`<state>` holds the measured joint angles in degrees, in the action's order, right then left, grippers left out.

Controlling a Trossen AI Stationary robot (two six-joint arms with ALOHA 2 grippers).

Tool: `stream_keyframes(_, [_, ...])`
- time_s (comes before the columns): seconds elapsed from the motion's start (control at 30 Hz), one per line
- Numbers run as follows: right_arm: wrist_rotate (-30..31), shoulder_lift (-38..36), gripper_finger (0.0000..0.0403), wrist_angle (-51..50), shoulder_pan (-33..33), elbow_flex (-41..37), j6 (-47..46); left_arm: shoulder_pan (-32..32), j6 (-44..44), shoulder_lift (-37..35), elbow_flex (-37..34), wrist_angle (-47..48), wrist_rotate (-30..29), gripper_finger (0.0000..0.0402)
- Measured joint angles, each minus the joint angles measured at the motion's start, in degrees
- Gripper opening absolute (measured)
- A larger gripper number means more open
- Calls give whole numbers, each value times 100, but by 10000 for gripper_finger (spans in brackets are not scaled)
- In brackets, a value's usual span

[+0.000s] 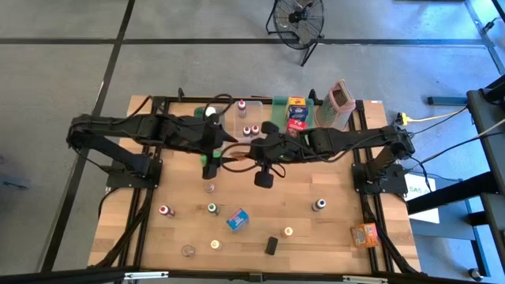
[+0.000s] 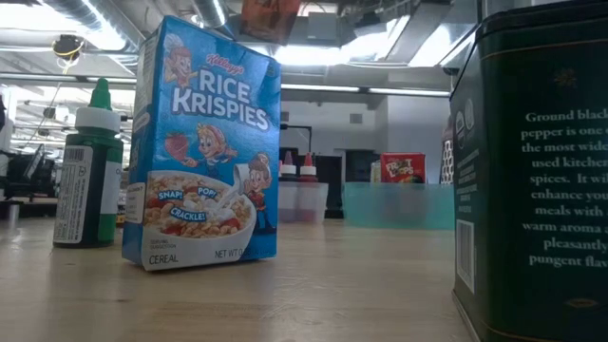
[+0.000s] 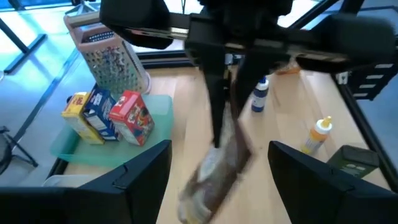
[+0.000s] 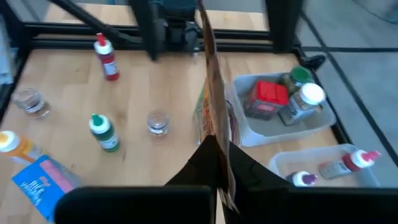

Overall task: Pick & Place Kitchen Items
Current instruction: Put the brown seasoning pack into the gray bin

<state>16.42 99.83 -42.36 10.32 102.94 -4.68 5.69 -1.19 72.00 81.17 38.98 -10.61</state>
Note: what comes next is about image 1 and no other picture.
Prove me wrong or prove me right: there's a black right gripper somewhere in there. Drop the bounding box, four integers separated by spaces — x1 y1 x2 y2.
251 121 304 189

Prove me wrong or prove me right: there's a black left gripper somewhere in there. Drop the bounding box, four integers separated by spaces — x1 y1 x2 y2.
185 118 239 181

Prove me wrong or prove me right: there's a green cereal box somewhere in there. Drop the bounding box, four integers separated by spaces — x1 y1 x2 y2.
200 151 223 166

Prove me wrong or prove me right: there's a red cereal box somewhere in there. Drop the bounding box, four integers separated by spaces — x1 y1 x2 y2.
286 118 309 137

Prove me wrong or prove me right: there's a dark blue cereal box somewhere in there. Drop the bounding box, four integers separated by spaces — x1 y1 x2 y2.
288 105 310 121

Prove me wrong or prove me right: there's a blue Rice Krispies box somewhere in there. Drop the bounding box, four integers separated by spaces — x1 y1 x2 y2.
225 207 251 233

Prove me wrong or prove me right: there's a dark green pepper tin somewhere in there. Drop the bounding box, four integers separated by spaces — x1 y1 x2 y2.
264 235 279 256

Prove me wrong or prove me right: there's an orange cereal box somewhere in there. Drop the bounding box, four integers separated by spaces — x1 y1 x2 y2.
350 222 380 249

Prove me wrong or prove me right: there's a grey plastic bin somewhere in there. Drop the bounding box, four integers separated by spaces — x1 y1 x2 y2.
193 104 228 127

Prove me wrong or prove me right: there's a clear plastic bin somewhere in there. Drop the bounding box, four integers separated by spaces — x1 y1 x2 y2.
234 100 265 139

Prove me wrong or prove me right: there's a teal plastic bin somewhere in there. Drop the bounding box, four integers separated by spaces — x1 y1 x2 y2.
271 95 316 135

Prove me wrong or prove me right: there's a black floor fan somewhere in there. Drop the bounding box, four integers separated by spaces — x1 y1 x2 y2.
264 0 326 68

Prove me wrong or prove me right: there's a white paper sheet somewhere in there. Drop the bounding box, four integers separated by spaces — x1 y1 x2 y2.
404 173 440 225

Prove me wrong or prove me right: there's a blue floor bar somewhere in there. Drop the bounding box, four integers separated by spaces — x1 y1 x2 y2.
427 95 469 107

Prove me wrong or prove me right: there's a dark side desk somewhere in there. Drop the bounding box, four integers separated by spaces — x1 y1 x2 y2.
406 74 505 279

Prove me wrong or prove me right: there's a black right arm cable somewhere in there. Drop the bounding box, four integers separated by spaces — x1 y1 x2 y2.
219 141 287 179

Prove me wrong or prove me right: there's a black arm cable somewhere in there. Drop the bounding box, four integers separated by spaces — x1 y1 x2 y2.
219 141 287 179
203 93 234 121

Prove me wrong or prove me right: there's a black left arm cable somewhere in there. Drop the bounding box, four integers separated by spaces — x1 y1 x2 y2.
203 93 234 121

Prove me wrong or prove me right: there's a black cable bundle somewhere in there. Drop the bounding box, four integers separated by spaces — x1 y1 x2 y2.
94 188 153 269
361 196 421 275

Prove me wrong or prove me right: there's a yellow extension cord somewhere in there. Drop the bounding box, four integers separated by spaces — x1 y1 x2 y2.
395 106 469 127

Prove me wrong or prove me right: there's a silver metal bracket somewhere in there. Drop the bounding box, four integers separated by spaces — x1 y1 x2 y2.
342 275 390 284
123 271 170 281

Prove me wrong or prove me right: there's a black floor cable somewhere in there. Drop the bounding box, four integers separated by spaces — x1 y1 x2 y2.
410 132 505 170

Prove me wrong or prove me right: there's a white cable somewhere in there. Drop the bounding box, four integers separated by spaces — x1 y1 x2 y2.
476 117 505 140

